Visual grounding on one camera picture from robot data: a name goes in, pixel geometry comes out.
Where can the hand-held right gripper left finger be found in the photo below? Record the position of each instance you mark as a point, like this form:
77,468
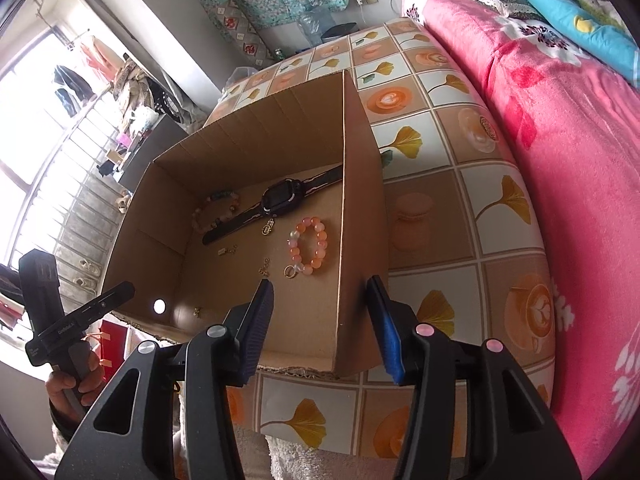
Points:
257,330

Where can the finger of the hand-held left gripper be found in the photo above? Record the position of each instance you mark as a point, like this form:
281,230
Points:
107,300

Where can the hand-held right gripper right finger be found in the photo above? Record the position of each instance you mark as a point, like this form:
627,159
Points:
390,330

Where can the brown cardboard box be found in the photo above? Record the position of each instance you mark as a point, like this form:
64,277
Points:
360,210

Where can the person's left hand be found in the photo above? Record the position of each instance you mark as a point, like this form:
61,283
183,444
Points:
62,392

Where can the red gift bag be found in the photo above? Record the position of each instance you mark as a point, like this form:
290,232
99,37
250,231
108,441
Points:
115,342

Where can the metal window railing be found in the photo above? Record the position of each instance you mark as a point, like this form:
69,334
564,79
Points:
65,185

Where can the grey cabinet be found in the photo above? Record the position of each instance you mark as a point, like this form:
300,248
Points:
150,155

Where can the leaf and coffee pattern tablecloth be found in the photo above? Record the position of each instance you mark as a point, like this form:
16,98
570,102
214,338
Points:
500,210

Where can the pile of household clutter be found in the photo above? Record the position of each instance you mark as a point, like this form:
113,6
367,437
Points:
135,100

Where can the dark hanging jacket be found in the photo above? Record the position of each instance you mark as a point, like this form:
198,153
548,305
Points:
72,85

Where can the pink hanging garment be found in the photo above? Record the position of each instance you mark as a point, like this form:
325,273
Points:
102,57

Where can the pink floral blanket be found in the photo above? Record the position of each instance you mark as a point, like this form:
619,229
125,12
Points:
575,160

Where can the white plastic bag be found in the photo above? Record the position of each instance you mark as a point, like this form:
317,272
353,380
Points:
242,79

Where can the green drink can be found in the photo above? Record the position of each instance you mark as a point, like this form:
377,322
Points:
279,53

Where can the rolled diamond pattern mat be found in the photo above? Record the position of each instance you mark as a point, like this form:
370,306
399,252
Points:
245,32

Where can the black flat object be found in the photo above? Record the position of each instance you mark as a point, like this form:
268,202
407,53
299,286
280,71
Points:
339,32

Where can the clear empty water jug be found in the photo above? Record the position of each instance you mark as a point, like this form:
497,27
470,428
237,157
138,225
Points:
315,25

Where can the blue cartoon print quilt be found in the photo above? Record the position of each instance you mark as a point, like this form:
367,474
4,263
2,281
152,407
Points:
575,5

